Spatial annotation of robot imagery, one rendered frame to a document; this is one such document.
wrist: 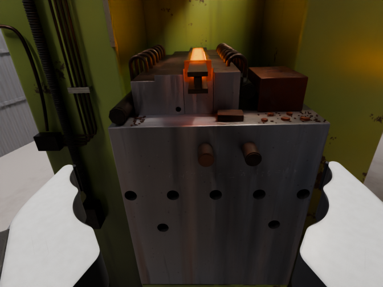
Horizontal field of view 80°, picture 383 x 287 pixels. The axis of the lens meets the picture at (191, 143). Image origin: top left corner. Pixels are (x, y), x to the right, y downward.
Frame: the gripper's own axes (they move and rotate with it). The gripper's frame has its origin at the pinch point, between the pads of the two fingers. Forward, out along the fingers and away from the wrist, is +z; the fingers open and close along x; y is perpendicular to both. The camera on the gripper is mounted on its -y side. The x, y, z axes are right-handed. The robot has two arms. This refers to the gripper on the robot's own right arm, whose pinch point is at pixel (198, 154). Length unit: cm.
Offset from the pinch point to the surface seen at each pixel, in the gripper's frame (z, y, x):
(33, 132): 211, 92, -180
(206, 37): 79, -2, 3
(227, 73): 30.7, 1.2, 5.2
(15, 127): 197, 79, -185
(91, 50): 45, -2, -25
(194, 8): 79, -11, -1
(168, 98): 30.7, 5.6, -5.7
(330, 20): 45, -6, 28
